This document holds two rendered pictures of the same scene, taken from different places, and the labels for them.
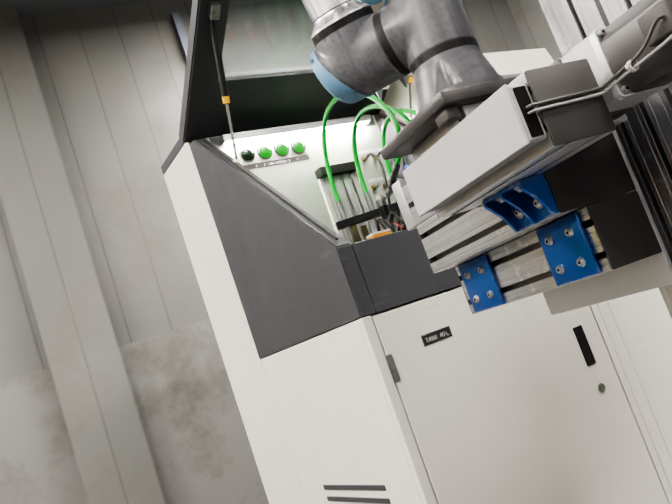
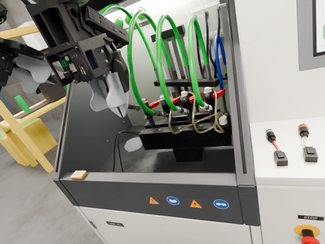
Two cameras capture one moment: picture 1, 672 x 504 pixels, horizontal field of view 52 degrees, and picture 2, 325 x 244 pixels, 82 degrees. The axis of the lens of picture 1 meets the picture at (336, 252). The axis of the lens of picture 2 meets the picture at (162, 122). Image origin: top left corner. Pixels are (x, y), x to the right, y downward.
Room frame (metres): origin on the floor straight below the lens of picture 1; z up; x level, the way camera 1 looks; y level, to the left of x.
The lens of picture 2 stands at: (1.55, -0.77, 1.33)
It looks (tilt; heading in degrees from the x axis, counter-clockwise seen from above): 27 degrees down; 60
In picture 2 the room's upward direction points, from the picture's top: 20 degrees counter-clockwise
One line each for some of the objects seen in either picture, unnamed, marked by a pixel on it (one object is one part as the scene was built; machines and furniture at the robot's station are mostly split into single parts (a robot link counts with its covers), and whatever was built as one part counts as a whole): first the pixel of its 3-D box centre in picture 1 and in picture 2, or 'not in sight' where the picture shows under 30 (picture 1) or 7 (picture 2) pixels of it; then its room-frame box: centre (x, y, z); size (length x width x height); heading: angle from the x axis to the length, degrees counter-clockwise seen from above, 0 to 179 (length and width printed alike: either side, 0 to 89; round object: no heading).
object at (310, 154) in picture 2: not in sight; (306, 141); (1.97, -0.64, 0.99); 0.12 x 0.02 x 0.02; 26
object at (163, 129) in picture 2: not in sight; (186, 139); (1.92, -0.26, 0.91); 0.34 x 0.10 x 0.15; 122
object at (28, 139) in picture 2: not in sight; (37, 97); (1.64, 2.84, 0.89); 1.37 x 1.22 x 1.79; 22
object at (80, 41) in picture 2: not in sight; (78, 41); (1.65, -0.43, 1.34); 0.09 x 0.08 x 0.12; 32
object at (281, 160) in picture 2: not in sight; (274, 145); (1.93, -0.59, 0.99); 0.12 x 0.02 x 0.02; 37
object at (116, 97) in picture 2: not in sight; (115, 99); (1.66, -0.45, 1.24); 0.06 x 0.03 x 0.09; 32
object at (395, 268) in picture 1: (462, 250); (140, 193); (1.65, -0.29, 0.87); 0.62 x 0.04 x 0.16; 122
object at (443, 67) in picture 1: (453, 83); not in sight; (1.08, -0.27, 1.09); 0.15 x 0.15 x 0.10
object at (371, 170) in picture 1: (385, 182); (209, 39); (2.20, -0.23, 1.20); 0.13 x 0.03 x 0.31; 122
